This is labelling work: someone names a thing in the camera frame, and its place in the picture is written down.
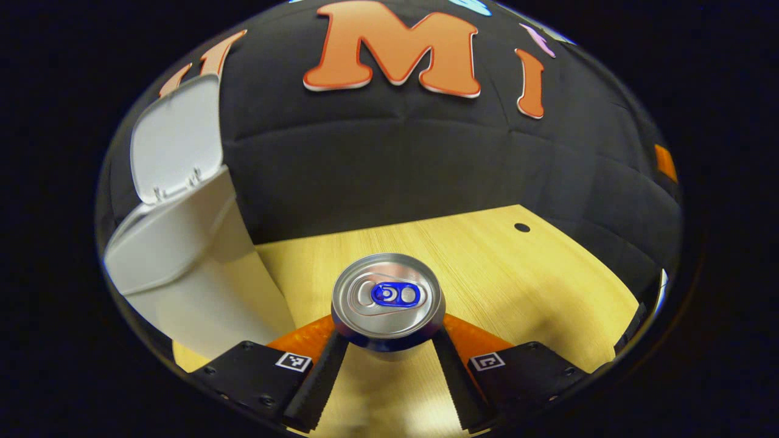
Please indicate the blue and silver pop can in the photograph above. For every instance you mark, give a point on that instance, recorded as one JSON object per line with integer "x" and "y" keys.
{"x": 389, "y": 295}

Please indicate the black backdrop cloth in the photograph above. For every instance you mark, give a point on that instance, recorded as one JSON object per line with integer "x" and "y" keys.
{"x": 377, "y": 158}

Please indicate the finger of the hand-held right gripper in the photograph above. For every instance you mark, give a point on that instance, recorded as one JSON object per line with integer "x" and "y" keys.
{"x": 666, "y": 163}

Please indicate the light wooden desktop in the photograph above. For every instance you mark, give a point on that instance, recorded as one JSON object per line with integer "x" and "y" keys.
{"x": 517, "y": 286}

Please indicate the white desktop garbage bin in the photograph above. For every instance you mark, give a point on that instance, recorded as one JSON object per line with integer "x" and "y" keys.
{"x": 182, "y": 261}

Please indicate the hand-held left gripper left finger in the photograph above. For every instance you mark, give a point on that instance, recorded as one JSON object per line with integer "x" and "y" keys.
{"x": 319, "y": 383}

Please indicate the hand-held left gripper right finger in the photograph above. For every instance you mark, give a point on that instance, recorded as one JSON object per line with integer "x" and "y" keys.
{"x": 456, "y": 383}

